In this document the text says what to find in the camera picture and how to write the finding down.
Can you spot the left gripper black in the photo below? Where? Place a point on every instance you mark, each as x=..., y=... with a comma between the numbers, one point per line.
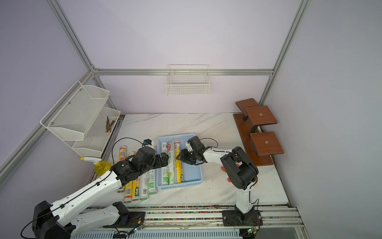
x=164, y=160

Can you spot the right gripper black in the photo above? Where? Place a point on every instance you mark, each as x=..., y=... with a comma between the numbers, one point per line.
x=184, y=157

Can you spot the white green grape wrap roll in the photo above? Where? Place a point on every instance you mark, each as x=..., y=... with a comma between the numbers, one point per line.
x=171, y=163

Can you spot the yellow blue label wrap roll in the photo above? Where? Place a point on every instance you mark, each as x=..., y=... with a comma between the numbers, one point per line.
x=136, y=189

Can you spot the yellow icon wrap roll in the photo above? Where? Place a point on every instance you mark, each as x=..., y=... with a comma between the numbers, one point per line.
x=122, y=157

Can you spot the yellow red chef wrap roll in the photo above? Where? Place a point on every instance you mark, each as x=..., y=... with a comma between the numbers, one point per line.
x=128, y=192

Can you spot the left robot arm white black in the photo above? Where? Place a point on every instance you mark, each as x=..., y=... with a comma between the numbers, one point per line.
x=65, y=219

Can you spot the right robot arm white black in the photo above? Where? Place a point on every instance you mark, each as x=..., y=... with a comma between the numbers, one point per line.
x=240, y=169

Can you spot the light blue plastic basket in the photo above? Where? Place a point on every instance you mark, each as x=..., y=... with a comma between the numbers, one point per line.
x=192, y=174

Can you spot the brown clips in basket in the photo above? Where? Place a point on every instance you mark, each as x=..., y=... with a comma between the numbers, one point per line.
x=109, y=125

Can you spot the lower white mesh shelf basket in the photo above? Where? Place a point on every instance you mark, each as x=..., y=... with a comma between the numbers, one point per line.
x=96, y=139

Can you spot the white mesh shelf basket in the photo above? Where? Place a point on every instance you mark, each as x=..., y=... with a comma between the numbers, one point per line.
x=96, y=139
x=74, y=114

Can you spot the upper white mesh shelf basket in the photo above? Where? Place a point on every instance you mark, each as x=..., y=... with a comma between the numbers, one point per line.
x=74, y=114

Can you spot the red rubber glove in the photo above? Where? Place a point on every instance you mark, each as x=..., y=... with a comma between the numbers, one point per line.
x=222, y=168

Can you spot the brown wooden tiered stand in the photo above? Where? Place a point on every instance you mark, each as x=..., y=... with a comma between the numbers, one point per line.
x=259, y=145

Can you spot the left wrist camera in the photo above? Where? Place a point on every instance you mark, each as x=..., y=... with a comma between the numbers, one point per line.
x=147, y=142

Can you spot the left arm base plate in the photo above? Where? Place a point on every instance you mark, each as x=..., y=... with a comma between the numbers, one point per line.
x=131, y=220

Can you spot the white wire wall basket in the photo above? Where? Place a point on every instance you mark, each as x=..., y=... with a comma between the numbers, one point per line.
x=187, y=79

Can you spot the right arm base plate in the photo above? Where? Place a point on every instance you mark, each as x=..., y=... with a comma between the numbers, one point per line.
x=237, y=218

